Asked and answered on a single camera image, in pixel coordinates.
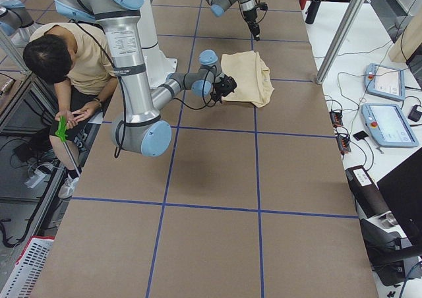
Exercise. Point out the green grabber tool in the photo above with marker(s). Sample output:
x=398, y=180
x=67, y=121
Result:
x=61, y=134

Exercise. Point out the beige long-sleeve printed shirt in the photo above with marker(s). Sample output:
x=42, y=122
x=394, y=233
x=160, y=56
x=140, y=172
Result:
x=252, y=77

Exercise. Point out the far blue teach pendant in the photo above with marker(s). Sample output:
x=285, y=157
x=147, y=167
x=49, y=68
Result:
x=385, y=82

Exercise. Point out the black monitor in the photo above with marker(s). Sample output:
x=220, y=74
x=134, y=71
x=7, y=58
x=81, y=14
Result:
x=401, y=190

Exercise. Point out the black water bottle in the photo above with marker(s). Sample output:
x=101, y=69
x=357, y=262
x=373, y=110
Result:
x=312, y=11

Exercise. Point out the seated person in beige shirt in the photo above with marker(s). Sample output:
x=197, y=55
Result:
x=73, y=58

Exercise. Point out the white perforated basket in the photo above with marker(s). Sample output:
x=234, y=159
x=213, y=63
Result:
x=28, y=267

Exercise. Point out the white sneaker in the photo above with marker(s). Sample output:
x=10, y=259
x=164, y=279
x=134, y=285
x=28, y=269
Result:
x=68, y=187

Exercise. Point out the aluminium frame post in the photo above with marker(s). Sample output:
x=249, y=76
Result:
x=347, y=20

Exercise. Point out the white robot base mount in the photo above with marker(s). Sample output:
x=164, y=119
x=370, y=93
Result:
x=158, y=66

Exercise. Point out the blue teach pendant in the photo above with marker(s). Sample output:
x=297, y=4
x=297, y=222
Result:
x=385, y=82
x=388, y=126

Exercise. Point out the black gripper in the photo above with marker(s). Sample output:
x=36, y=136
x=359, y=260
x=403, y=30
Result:
x=227, y=86
x=250, y=16

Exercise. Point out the near blue teach pendant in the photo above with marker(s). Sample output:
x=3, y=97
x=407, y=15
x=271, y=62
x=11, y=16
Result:
x=388, y=126

